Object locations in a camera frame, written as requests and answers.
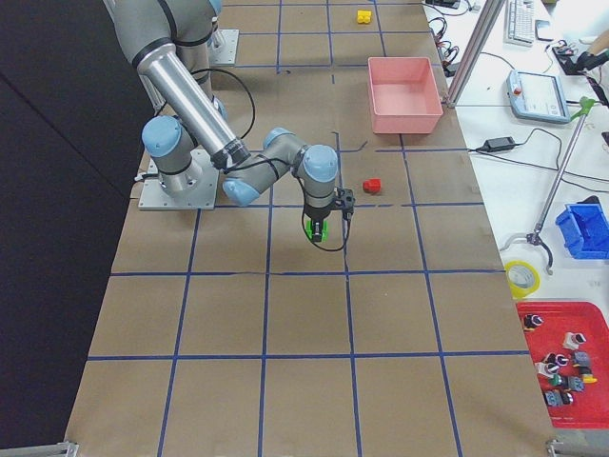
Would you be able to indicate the white keyboard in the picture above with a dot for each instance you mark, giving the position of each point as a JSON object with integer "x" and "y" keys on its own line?
{"x": 519, "y": 17}

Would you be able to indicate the black power adapter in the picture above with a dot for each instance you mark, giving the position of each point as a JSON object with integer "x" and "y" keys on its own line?
{"x": 498, "y": 144}

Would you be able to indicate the aluminium frame post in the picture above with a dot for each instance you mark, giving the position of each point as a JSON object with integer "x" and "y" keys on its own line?
{"x": 488, "y": 16}

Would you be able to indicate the blue storage bin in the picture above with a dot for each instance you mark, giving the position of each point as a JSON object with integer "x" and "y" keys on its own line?
{"x": 584, "y": 229}

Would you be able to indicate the teach pendant tablet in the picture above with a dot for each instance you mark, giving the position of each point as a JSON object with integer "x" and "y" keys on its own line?
{"x": 537, "y": 97}

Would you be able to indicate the red parts tray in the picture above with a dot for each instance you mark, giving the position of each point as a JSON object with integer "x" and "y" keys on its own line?
{"x": 568, "y": 344}

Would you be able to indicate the yellow toy block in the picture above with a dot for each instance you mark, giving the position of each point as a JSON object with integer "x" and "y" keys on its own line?
{"x": 364, "y": 16}

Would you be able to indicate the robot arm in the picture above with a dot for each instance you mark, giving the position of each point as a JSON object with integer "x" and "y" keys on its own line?
{"x": 156, "y": 38}

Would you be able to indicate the black smartphone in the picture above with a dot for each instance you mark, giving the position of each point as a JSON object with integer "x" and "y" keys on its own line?
{"x": 543, "y": 31}

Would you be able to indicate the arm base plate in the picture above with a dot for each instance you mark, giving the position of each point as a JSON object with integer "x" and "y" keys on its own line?
{"x": 195, "y": 188}
{"x": 222, "y": 48}

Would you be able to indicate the green toy block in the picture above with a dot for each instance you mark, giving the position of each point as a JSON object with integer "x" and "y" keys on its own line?
{"x": 316, "y": 230}

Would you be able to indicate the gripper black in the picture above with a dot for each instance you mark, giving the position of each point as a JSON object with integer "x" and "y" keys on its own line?
{"x": 316, "y": 212}

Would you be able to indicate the yellow tape roll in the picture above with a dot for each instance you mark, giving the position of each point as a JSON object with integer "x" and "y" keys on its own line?
{"x": 523, "y": 279}

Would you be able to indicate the reacher grabber tool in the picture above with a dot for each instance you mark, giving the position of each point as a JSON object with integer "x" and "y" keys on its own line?
{"x": 533, "y": 238}

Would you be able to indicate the pink plastic box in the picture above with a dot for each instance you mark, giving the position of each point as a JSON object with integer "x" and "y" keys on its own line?
{"x": 403, "y": 95}

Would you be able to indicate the red toy block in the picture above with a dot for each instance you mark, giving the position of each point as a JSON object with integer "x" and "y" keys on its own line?
{"x": 372, "y": 186}

